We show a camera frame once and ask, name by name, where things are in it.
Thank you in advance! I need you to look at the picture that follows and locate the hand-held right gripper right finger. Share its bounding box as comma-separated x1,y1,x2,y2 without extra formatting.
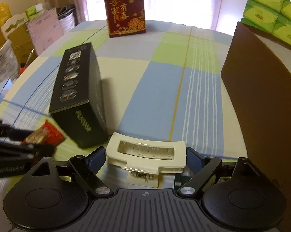
176,146,271,197

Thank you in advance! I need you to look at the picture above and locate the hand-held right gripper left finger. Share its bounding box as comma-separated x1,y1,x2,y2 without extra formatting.
25,146,113,197

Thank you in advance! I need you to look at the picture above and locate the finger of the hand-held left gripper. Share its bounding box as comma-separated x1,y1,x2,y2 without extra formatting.
0,141,56,159
0,117,35,141

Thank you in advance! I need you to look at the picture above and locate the red packet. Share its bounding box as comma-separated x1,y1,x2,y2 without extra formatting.
25,119,66,150

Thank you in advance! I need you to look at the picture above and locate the cream hair clip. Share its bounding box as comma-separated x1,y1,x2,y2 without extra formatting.
105,132,186,188

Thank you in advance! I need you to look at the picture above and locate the brown cardboard storage box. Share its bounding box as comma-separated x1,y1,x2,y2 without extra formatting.
220,21,291,213

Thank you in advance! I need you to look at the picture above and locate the desktop with checked tablecloth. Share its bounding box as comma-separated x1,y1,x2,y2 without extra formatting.
0,19,252,191

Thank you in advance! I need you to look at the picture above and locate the printed white plastic bag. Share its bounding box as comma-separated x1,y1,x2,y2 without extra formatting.
0,40,20,83

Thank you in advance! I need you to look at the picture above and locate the black carton box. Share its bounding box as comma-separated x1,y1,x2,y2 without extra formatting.
49,42,108,149

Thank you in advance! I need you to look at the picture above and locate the brown carton with white tab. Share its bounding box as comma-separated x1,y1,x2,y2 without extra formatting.
1,14,37,66

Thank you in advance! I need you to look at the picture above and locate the small green white carton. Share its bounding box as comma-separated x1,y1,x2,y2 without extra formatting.
26,3,43,20

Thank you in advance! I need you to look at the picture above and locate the white paper bag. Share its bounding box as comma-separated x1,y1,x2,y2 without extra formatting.
56,3,76,33

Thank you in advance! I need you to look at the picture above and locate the red gold gift box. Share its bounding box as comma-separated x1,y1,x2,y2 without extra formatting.
102,0,146,38

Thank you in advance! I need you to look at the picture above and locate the sheer pink curtain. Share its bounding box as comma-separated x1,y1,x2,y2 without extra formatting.
83,0,238,33

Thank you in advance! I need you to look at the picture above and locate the stack of green tissue packs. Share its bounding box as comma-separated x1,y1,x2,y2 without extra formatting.
241,0,291,46

